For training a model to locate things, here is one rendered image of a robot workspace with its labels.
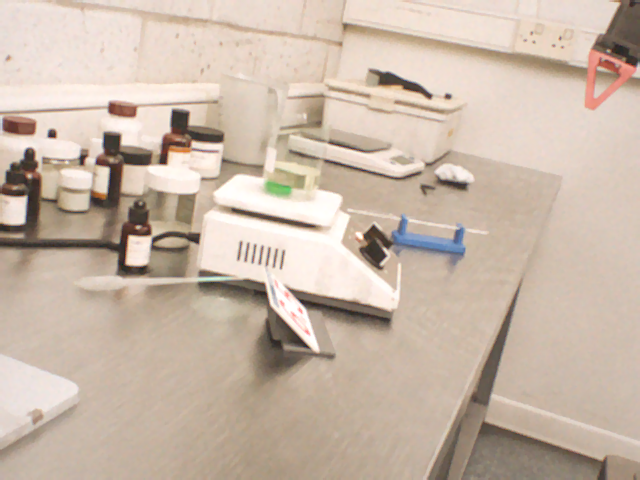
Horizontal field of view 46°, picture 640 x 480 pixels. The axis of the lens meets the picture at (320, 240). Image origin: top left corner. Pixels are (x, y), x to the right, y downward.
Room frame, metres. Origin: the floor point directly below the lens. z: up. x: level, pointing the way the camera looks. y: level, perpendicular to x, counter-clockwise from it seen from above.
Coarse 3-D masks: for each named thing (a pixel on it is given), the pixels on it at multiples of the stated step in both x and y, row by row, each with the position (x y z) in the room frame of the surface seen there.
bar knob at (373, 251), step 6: (372, 240) 0.73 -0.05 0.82; (378, 240) 0.73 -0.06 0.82; (360, 246) 0.73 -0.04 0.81; (366, 246) 0.73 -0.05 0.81; (372, 246) 0.73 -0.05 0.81; (378, 246) 0.72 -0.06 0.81; (360, 252) 0.72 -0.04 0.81; (366, 252) 0.72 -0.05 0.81; (372, 252) 0.72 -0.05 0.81; (378, 252) 0.72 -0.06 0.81; (384, 252) 0.71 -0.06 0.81; (366, 258) 0.71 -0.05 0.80; (372, 258) 0.72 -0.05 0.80; (378, 258) 0.71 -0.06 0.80; (384, 258) 0.71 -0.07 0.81; (372, 264) 0.71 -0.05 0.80; (378, 264) 0.71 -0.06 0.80
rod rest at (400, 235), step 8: (400, 224) 1.01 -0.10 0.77; (392, 232) 1.01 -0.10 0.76; (400, 232) 1.00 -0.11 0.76; (408, 232) 1.02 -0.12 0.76; (456, 232) 1.02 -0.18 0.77; (400, 240) 0.99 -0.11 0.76; (408, 240) 0.99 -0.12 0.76; (416, 240) 0.99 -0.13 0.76; (424, 240) 1.00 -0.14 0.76; (432, 240) 1.00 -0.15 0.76; (440, 240) 1.01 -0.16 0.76; (448, 240) 1.02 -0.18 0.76; (456, 240) 1.01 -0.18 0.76; (432, 248) 0.99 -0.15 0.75; (440, 248) 1.00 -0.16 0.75; (448, 248) 1.00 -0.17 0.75; (456, 248) 1.00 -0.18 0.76; (464, 248) 1.00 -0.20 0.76
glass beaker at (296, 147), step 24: (288, 120) 0.74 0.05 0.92; (312, 120) 0.80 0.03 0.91; (288, 144) 0.74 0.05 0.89; (312, 144) 0.74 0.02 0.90; (264, 168) 0.75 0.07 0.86; (288, 168) 0.74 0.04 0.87; (312, 168) 0.74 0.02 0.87; (264, 192) 0.75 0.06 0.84; (288, 192) 0.74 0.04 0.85; (312, 192) 0.75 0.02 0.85
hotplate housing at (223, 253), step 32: (224, 224) 0.70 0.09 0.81; (256, 224) 0.70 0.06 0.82; (288, 224) 0.71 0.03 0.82; (224, 256) 0.70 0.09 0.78; (256, 256) 0.70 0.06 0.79; (288, 256) 0.69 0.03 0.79; (320, 256) 0.69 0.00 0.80; (352, 256) 0.69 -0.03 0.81; (256, 288) 0.70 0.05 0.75; (288, 288) 0.70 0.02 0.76; (320, 288) 0.69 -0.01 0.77; (352, 288) 0.69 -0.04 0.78; (384, 288) 0.69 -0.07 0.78
